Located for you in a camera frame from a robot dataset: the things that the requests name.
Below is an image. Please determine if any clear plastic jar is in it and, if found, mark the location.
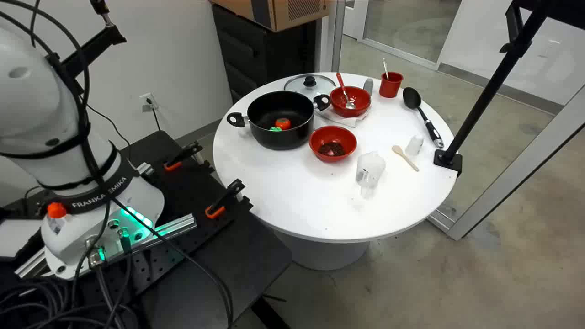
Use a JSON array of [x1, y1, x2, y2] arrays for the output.
[[355, 151, 388, 193]]

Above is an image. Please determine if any black cooking pot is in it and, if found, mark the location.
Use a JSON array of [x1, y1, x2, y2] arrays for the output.
[[225, 90, 333, 152]]

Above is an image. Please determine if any red bowl with dark contents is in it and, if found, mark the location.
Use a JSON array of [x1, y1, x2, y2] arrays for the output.
[[307, 125, 358, 165]]

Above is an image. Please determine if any glass pot lid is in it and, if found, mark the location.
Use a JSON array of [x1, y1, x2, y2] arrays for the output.
[[281, 72, 338, 99]]

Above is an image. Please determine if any black orange bar clamp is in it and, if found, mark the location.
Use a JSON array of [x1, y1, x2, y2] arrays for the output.
[[203, 178, 247, 222], [163, 141, 205, 174]]

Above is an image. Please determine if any red plastic spoon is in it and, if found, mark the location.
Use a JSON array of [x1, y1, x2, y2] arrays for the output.
[[335, 72, 358, 112]]

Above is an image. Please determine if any red bowl with spoon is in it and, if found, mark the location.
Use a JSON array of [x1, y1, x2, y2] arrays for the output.
[[327, 85, 373, 119]]

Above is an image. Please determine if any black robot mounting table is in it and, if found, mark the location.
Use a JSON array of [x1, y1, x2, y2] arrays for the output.
[[0, 130, 294, 329]]

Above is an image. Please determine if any black cabinet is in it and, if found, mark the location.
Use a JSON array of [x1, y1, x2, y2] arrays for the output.
[[210, 4, 322, 105]]

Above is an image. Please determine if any small white bottle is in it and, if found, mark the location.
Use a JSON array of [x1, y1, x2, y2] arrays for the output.
[[404, 134, 426, 158]]

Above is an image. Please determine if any red cup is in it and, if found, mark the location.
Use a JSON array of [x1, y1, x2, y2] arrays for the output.
[[378, 70, 406, 99]]

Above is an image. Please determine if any black ladle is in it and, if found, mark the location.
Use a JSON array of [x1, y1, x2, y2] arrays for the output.
[[400, 87, 446, 151]]

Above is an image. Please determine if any cardboard box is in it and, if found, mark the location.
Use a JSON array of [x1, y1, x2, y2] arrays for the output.
[[208, 0, 331, 34]]

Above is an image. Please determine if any black tripod stand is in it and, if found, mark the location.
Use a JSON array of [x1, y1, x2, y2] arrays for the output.
[[433, 0, 585, 178]]

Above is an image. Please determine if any orange capped white bottle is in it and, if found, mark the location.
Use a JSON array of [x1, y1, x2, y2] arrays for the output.
[[46, 202, 69, 238]]

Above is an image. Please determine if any white table pedestal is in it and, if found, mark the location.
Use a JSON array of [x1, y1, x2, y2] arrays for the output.
[[276, 231, 371, 273]]

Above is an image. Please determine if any aluminium rail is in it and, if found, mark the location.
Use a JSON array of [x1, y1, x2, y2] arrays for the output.
[[15, 213, 201, 282]]

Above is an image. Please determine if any white wall outlet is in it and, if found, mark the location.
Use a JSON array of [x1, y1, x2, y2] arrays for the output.
[[137, 92, 159, 116]]

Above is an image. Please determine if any grey metal glass wall frame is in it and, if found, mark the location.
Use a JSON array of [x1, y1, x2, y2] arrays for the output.
[[426, 85, 585, 244]]

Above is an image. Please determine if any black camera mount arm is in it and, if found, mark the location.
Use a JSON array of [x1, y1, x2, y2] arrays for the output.
[[57, 0, 128, 76]]

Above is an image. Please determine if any floor cable bundle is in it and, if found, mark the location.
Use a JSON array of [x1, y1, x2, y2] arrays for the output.
[[0, 277, 148, 329]]

